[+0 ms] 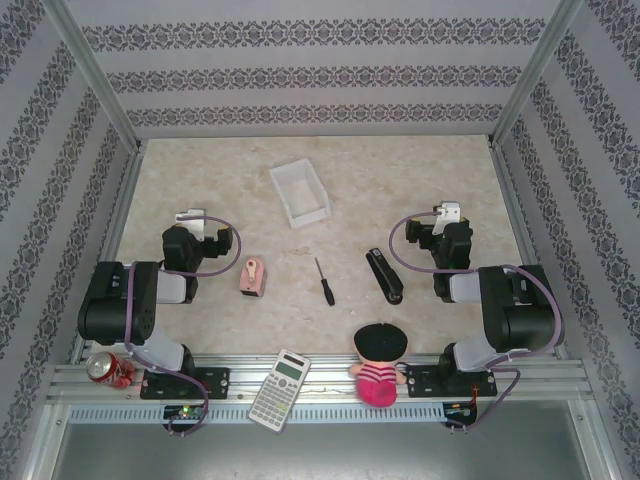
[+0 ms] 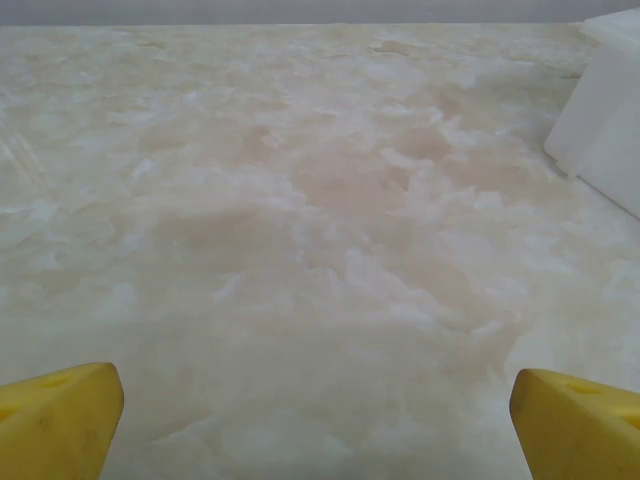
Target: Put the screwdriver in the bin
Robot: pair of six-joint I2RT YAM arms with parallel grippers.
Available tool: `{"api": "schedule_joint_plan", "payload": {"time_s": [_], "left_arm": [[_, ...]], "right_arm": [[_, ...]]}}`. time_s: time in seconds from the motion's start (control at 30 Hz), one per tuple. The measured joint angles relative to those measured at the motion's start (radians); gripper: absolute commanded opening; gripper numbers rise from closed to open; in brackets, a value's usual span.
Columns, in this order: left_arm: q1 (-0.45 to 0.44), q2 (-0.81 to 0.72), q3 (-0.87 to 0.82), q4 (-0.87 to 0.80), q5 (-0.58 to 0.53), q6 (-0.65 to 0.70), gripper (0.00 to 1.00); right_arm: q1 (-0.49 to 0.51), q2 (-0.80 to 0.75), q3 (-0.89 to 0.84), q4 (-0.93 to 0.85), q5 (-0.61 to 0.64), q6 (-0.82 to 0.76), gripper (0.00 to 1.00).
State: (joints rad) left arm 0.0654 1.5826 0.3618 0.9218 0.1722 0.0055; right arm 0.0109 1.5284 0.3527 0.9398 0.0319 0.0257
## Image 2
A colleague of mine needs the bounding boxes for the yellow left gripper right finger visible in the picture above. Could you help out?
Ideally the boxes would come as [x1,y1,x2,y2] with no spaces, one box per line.
[509,368,640,480]

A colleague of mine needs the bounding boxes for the white plastic bin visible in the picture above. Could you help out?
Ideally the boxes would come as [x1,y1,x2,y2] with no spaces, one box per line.
[543,7,640,220]

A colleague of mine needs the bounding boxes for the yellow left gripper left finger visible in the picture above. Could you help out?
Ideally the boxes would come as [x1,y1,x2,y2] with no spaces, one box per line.
[0,362,125,480]

